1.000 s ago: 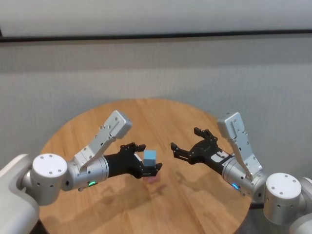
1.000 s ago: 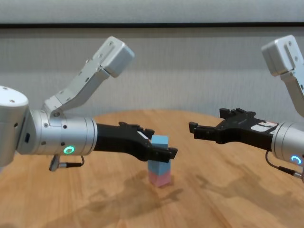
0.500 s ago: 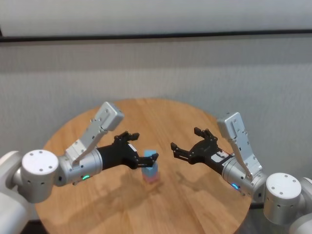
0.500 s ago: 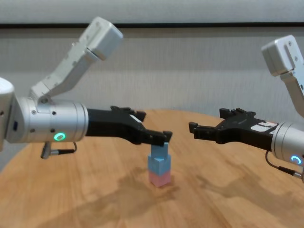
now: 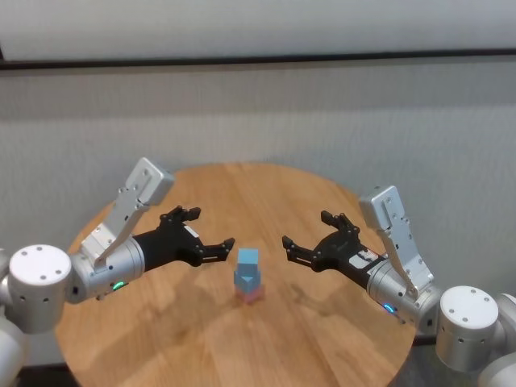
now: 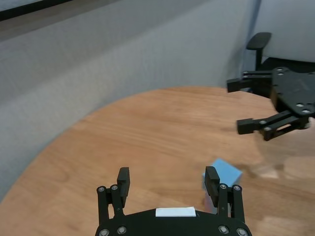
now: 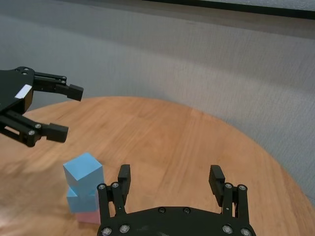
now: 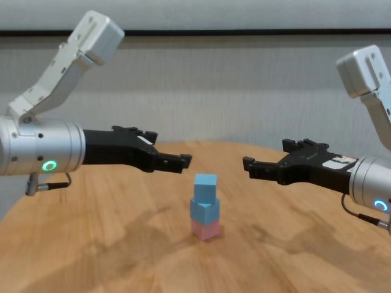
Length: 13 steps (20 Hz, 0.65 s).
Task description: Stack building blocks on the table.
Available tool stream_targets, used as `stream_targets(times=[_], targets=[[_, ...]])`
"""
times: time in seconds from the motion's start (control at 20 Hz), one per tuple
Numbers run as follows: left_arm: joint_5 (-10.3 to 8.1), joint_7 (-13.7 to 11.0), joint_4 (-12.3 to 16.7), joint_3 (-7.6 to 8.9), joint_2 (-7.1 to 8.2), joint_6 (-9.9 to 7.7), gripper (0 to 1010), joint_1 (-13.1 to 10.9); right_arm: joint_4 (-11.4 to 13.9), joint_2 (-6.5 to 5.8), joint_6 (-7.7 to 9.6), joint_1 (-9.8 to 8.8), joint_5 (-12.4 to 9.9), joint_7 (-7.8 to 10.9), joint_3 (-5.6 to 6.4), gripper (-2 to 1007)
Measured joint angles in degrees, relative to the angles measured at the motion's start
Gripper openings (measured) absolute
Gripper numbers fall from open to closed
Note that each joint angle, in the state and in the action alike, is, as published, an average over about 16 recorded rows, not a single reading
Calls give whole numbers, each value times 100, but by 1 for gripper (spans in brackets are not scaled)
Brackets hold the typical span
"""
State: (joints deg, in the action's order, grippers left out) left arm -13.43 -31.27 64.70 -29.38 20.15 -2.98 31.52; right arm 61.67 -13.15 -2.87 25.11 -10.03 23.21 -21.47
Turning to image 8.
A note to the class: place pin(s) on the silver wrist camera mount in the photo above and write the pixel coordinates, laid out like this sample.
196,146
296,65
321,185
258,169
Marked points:
67,61
363,73

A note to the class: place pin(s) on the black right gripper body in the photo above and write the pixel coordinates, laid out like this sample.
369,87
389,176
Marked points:
314,166

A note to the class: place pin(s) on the blue cube block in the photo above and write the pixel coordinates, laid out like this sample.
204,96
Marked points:
205,189
204,212

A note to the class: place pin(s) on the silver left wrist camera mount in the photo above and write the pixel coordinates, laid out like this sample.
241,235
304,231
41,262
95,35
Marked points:
67,61

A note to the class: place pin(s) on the black wall rail strip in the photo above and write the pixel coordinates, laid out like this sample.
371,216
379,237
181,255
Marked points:
244,32

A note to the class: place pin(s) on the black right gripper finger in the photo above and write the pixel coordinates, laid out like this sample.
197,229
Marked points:
290,146
263,171

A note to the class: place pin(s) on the pink cube block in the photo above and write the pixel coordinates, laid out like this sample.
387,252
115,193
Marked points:
204,232

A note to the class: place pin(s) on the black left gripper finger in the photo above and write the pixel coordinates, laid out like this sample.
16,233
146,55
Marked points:
137,132
172,163

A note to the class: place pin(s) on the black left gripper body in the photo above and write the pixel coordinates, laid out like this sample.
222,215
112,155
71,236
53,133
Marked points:
119,149

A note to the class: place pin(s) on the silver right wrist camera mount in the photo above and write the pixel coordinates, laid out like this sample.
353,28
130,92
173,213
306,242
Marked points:
363,73

